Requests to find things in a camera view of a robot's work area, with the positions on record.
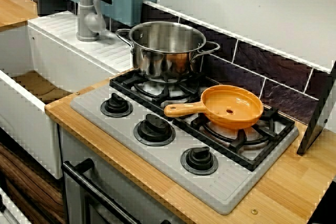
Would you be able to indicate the orange plastic frying pan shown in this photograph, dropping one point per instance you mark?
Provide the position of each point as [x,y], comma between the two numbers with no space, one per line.
[236,119]

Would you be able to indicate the black stove knob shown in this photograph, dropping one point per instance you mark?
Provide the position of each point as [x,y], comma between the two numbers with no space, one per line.
[115,103]
[198,158]
[153,128]

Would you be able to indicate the stainless steel cooking pot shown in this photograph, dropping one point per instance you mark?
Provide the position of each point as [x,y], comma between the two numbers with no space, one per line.
[168,61]

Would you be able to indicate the grey toy stove plate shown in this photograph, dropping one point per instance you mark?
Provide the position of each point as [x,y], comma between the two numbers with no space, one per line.
[157,155]

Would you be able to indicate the black burner grate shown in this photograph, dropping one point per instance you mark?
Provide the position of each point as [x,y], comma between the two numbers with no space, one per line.
[236,145]

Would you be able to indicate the white sink basin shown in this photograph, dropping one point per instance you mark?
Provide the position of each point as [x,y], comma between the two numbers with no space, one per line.
[65,58]

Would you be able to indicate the grey toy faucet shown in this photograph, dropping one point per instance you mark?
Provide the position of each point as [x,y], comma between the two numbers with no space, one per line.
[84,11]

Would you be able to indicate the wooden kitchen countertop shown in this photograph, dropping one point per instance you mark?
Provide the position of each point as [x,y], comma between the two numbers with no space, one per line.
[275,195]

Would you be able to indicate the black side panel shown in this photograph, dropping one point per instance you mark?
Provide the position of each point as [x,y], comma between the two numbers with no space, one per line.
[315,119]

